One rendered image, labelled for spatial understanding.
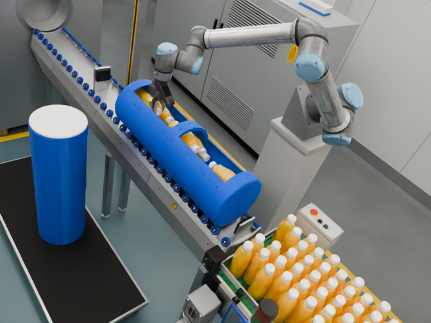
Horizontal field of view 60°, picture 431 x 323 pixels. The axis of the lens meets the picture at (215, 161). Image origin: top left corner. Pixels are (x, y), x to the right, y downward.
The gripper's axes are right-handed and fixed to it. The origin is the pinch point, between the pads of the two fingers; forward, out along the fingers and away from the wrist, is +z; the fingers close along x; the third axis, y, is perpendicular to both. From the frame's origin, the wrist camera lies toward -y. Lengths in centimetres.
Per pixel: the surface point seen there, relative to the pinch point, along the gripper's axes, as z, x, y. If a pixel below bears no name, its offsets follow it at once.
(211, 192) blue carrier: -1, 12, -58
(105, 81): 19, -3, 60
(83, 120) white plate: 12.3, 31.0, 21.6
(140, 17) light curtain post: -15, -33, 74
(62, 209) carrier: 65, 47, 12
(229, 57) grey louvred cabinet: 44, -155, 96
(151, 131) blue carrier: 0.3, 12.0, -11.8
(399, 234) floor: 117, -212, -115
